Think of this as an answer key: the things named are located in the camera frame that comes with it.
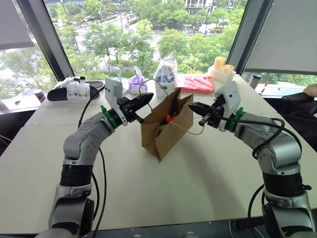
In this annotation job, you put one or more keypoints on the brown paper bag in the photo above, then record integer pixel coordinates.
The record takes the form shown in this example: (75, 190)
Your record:
(171, 138)

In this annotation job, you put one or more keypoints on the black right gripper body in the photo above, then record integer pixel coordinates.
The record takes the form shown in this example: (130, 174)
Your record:
(215, 114)

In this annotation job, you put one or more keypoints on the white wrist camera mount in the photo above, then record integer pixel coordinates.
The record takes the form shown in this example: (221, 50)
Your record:
(112, 89)
(231, 95)

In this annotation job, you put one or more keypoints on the seated person in black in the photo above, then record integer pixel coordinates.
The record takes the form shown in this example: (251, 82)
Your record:
(302, 116)

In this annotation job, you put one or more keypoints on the red plastic package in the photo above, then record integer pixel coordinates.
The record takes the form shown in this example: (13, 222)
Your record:
(198, 84)

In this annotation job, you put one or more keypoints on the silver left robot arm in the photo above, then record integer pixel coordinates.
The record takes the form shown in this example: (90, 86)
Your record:
(81, 143)

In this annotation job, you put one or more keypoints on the white cup holder block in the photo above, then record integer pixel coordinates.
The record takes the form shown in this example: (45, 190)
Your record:
(220, 75)

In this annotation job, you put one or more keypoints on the green plush toy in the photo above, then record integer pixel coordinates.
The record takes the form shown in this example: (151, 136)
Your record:
(162, 129)

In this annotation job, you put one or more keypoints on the tall yellow plastic cup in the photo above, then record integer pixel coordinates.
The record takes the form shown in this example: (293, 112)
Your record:
(220, 63)

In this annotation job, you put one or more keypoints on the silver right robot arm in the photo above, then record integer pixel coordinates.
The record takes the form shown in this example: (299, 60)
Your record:
(280, 151)

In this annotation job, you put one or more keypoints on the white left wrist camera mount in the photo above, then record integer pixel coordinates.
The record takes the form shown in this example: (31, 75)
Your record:
(112, 89)

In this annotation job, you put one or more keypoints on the crumpled white plastic wrap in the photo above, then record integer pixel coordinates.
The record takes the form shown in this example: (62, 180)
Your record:
(67, 81)

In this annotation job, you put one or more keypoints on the white rack of small bottles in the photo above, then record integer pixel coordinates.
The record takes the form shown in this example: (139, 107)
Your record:
(78, 90)

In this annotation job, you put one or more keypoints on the grey metal cylinder flask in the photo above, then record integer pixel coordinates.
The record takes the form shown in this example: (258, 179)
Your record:
(255, 81)

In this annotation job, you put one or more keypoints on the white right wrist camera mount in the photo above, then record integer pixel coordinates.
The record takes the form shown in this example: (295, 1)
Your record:
(231, 95)

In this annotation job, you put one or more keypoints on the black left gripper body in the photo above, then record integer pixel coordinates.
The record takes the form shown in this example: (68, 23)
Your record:
(126, 109)

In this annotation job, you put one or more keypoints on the grey roller blind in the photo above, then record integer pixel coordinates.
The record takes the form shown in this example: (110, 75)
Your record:
(287, 34)
(12, 22)

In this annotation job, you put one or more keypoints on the short yellow plastic cup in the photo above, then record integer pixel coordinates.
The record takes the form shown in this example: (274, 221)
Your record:
(228, 69)

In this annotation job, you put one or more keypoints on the orange plush toy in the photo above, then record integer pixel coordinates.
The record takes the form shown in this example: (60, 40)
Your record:
(171, 117)

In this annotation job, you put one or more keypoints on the purple plastic bag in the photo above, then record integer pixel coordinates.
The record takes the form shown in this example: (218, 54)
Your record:
(137, 84)

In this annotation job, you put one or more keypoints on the clear bag of blue items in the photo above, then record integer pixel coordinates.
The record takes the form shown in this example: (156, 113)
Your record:
(164, 79)

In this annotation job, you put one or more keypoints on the dark window frame post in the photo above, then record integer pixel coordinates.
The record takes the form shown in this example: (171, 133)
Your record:
(244, 37)
(47, 37)

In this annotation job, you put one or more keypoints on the red-capped pen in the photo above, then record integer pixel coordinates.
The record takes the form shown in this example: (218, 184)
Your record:
(265, 85)

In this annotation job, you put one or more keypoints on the red-labelled can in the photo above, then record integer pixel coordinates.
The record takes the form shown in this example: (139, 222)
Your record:
(39, 95)

